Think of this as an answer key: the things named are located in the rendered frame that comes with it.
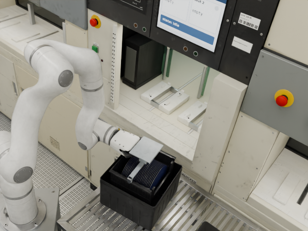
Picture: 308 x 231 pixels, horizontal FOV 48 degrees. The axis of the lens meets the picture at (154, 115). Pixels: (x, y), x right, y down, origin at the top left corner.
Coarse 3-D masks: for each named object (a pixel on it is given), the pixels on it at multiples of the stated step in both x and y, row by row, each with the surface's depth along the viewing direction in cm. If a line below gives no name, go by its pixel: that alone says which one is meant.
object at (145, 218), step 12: (120, 156) 159; (108, 168) 153; (180, 168) 160; (108, 180) 157; (108, 192) 150; (120, 192) 145; (168, 192) 152; (108, 204) 156; (120, 204) 151; (132, 204) 146; (144, 204) 141; (156, 204) 141; (132, 216) 151; (144, 216) 146; (156, 216) 149
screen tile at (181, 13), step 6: (180, 0) 131; (186, 0) 130; (162, 6) 138; (168, 6) 136; (174, 6) 134; (186, 6) 131; (168, 12) 138; (174, 12) 136; (180, 12) 134; (186, 12) 132; (180, 18) 135; (186, 18) 133
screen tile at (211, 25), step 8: (192, 0) 128; (200, 0) 126; (200, 8) 127; (208, 8) 125; (192, 16) 131; (200, 16) 129; (216, 16) 125; (192, 24) 133; (200, 24) 131; (208, 24) 128; (216, 24) 126
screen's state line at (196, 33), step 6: (162, 18) 141; (168, 18) 139; (168, 24) 140; (174, 24) 138; (180, 24) 137; (180, 30) 138; (186, 30) 136; (192, 30) 134; (198, 30) 132; (198, 36) 134; (204, 36) 132; (210, 36) 130; (210, 42) 131
